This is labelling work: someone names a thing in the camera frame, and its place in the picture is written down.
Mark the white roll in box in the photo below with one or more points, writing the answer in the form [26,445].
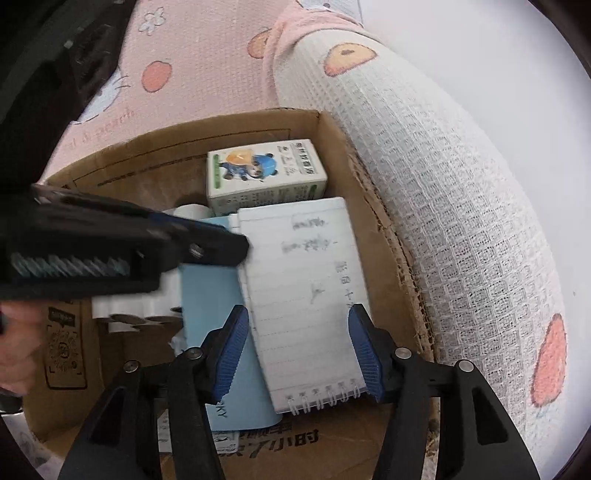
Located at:
[162,305]
[192,212]

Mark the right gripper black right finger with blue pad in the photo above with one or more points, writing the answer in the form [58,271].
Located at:
[478,439]

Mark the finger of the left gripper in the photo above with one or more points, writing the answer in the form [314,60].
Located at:
[194,242]

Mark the light blue box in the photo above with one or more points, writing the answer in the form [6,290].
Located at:
[209,291]

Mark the person's hand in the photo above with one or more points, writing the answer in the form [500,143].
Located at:
[20,342]

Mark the white green cartoon carton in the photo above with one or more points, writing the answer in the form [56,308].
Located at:
[264,174]

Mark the white spiral notebook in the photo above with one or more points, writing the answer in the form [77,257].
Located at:
[302,275]

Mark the pink Hello Kitty sofa cover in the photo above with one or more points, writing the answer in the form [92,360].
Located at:
[485,277]

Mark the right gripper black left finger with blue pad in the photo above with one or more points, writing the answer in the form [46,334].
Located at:
[118,439]

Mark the brown cardboard box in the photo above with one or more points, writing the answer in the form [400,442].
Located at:
[167,168]

